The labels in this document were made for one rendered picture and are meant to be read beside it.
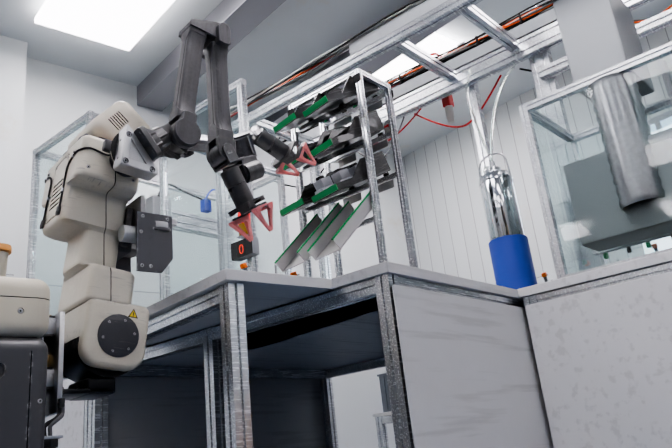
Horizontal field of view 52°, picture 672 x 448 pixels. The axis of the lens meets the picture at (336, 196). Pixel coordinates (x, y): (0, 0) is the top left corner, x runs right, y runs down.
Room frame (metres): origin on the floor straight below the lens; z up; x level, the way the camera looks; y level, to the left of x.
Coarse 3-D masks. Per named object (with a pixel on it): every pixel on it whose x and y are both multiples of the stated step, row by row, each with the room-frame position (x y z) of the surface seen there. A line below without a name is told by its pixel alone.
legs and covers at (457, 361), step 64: (256, 320) 2.10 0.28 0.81; (384, 320) 1.78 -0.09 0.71; (448, 320) 1.96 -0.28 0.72; (512, 320) 2.26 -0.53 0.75; (128, 384) 2.85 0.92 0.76; (192, 384) 3.10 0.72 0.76; (256, 384) 3.39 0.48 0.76; (320, 384) 3.74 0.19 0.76; (448, 384) 1.91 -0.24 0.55; (512, 384) 2.20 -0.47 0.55
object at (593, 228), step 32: (576, 96) 2.21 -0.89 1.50; (640, 96) 2.08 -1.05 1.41; (544, 128) 2.30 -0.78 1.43; (576, 128) 2.23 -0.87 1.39; (640, 128) 2.10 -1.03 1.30; (544, 160) 2.32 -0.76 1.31; (576, 160) 2.25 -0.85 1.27; (608, 160) 2.18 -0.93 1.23; (576, 192) 2.26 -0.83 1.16; (608, 192) 2.20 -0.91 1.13; (576, 224) 2.28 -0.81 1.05; (608, 224) 2.21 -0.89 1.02; (640, 224) 2.15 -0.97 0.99; (576, 256) 2.29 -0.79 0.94; (608, 256) 2.23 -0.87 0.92
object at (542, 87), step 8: (536, 56) 2.76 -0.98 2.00; (544, 56) 2.73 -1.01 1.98; (536, 64) 2.76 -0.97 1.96; (544, 64) 2.74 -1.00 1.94; (536, 72) 2.77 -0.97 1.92; (536, 80) 2.77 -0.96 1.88; (552, 80) 2.73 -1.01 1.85; (536, 88) 2.78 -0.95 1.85; (544, 88) 2.76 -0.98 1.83; (552, 88) 2.73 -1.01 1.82
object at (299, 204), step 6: (342, 168) 2.27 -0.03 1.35; (330, 174) 2.23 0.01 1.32; (306, 186) 2.32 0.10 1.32; (312, 186) 2.34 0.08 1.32; (306, 192) 2.32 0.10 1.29; (312, 192) 2.34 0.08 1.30; (300, 198) 2.30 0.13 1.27; (306, 198) 2.15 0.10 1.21; (294, 204) 2.18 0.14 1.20; (300, 204) 2.16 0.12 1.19; (306, 204) 2.18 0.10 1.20; (312, 204) 2.31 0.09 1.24; (282, 210) 2.23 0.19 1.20; (288, 210) 2.21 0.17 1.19; (294, 210) 2.20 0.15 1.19; (282, 216) 2.24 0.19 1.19
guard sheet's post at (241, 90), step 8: (240, 88) 2.64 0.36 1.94; (240, 96) 2.64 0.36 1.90; (240, 104) 2.65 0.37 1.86; (240, 112) 2.65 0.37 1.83; (240, 120) 2.65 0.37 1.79; (240, 128) 2.65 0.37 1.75; (248, 128) 2.66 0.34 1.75; (248, 184) 2.64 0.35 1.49; (256, 256) 2.66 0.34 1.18; (248, 264) 2.65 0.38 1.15; (256, 264) 2.65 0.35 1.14
